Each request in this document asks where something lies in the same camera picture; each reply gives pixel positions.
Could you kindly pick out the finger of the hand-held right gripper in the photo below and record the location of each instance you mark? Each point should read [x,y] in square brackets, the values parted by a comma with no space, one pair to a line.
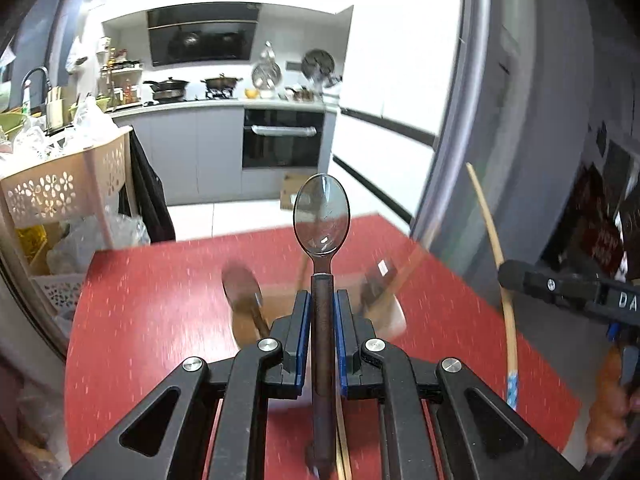
[550,287]

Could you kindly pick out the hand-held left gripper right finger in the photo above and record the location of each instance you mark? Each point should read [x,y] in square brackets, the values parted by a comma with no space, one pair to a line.
[342,340]

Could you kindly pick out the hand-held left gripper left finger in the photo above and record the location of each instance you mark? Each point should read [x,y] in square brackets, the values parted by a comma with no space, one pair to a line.
[301,340]

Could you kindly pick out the beige plastic utensil holder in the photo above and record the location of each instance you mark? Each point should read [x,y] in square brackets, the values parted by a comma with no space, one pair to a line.
[392,320]

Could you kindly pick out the bamboo chopstick blue patterned end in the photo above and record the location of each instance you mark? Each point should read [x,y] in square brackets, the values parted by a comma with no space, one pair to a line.
[511,340]

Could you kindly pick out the person's right hand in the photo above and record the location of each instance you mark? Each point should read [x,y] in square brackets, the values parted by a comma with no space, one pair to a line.
[607,410]

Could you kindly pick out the red poster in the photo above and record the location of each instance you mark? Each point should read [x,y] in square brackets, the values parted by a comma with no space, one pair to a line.
[597,220]

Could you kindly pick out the cardboard box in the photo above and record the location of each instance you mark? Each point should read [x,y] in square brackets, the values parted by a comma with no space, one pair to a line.
[292,192]

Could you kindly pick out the black built-in oven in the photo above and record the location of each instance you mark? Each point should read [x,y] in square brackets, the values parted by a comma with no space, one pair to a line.
[282,145]

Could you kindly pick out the black hanging cloth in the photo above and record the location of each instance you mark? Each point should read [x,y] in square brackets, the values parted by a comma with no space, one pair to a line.
[150,195]

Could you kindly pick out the grey lower cabinets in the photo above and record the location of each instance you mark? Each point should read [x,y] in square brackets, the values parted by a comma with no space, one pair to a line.
[195,155]

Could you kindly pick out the clear plastic bag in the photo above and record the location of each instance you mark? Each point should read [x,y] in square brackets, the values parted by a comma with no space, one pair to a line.
[95,242]

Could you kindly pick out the small metal pot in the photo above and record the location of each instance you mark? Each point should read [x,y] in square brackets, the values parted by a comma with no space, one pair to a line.
[300,94]

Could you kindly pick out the yellow bowl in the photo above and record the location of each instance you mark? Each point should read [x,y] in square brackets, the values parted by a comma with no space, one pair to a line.
[251,93]

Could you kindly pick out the white refrigerator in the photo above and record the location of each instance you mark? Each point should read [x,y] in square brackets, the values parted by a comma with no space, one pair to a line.
[395,85]

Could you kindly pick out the black wok with lid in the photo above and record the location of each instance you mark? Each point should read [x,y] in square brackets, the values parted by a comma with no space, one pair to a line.
[167,87]
[222,84]

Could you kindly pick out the hanging metal colander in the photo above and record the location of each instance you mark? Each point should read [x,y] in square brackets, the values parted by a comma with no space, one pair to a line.
[266,72]

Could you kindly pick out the round metal steamer rack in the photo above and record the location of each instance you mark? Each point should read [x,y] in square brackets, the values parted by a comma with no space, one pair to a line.
[318,64]

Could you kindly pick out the beige flower-cutout storage cart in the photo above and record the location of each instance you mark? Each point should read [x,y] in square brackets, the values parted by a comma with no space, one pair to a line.
[65,185]

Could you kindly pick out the yellow bag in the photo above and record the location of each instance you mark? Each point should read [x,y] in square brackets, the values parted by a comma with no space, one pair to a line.
[32,250]

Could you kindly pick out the white plastic bag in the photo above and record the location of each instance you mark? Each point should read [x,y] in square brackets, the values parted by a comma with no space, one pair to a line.
[90,115]

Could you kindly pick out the spice rack with bottles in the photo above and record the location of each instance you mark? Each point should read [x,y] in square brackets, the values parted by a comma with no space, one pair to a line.
[120,80]

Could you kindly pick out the black range hood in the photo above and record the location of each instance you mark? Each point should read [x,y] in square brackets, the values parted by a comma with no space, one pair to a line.
[205,35]

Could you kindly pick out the beige knife block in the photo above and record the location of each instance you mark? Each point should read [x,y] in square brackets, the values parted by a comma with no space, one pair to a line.
[55,112]

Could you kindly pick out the black kitchen faucet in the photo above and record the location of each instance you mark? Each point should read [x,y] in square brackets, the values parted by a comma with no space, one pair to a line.
[30,80]

